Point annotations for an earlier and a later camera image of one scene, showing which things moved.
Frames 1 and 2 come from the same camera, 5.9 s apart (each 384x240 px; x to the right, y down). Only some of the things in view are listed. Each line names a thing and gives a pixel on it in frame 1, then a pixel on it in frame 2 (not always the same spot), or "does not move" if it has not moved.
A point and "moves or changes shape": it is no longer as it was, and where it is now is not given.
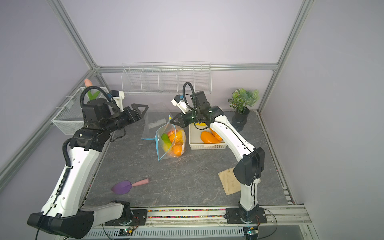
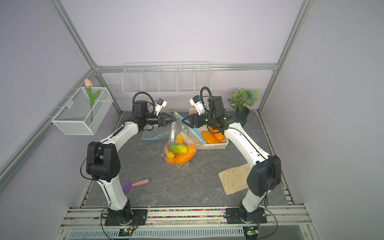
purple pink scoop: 123,187 does not move
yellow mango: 179,134 moves or changes shape
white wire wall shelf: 165,78 does not move
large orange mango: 177,150 to 183,158
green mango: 166,142 to 180,149
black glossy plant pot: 240,119 does not move
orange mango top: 207,137 does not move
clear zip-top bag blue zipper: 171,141 moves or changes shape
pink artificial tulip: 88,83 does not move
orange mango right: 216,135 does not move
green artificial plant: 241,98 does not move
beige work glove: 229,183 does not move
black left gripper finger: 136,105 to 169,117
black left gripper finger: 141,114 to 168,120
